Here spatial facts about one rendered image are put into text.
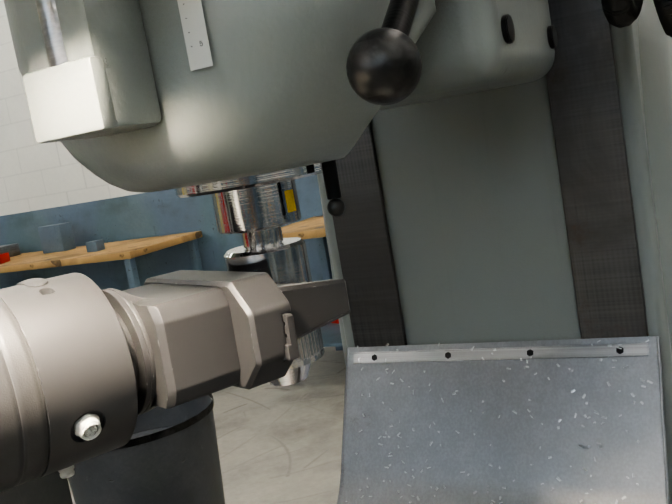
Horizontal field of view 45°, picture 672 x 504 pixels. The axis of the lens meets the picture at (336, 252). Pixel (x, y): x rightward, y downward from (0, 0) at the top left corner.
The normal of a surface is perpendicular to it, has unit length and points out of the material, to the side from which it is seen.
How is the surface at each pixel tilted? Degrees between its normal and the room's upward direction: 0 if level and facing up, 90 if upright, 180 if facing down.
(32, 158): 90
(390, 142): 90
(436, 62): 99
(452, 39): 90
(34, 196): 90
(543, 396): 63
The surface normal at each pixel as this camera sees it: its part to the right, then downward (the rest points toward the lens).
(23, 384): 0.60, -0.18
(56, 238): -0.49, 0.20
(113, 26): 0.88, -0.09
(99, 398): 0.65, 0.18
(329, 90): 0.79, 0.47
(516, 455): -0.48, -0.28
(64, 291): 0.15, -0.87
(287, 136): 0.54, 0.64
